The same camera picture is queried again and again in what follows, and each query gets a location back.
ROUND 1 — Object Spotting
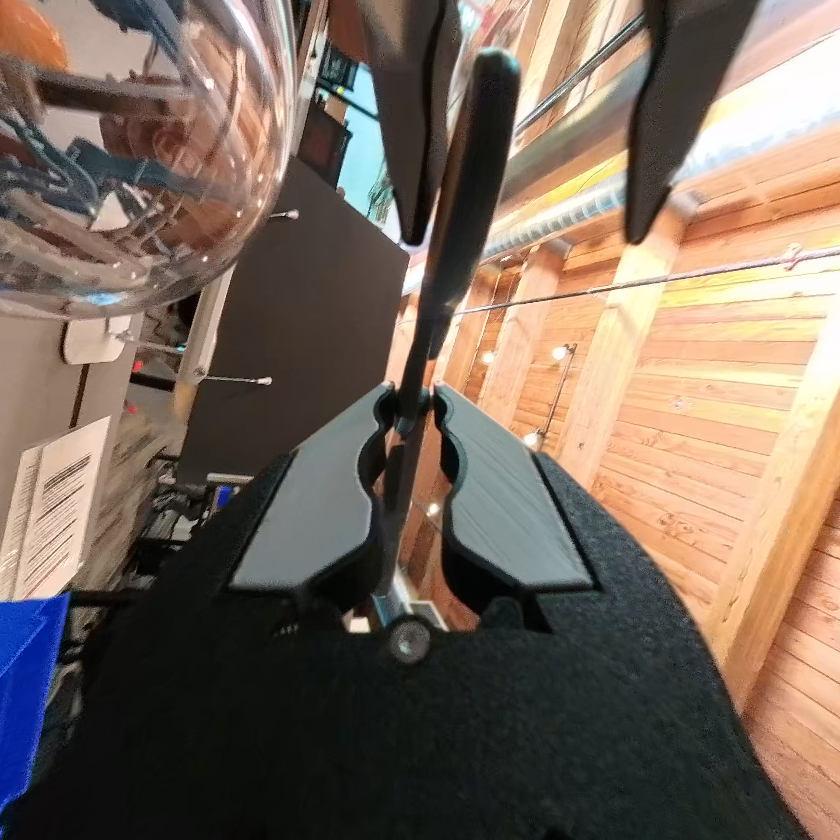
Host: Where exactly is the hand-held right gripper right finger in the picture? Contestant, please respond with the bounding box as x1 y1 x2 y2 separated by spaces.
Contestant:
432 382 596 616

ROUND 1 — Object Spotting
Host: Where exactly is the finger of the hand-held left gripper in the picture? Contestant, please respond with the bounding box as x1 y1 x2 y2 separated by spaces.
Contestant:
623 0 763 246
363 0 465 248

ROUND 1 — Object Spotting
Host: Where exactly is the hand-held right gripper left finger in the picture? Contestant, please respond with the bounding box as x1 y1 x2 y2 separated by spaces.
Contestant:
228 382 396 613

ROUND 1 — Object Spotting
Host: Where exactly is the clear plastic maze ball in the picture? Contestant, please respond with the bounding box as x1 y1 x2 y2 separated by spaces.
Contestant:
0 0 298 320

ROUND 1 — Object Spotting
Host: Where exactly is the black partition panel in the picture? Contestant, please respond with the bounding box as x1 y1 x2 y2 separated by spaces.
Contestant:
177 156 412 488

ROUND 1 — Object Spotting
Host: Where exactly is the white folding stand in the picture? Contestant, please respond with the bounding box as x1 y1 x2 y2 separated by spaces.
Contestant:
62 209 301 401

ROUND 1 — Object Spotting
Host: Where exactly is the printed instruction sheet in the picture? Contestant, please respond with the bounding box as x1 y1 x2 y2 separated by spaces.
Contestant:
0 415 114 599

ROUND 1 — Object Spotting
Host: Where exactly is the blue storage bin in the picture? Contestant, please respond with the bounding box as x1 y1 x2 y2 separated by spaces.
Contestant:
0 589 73 816

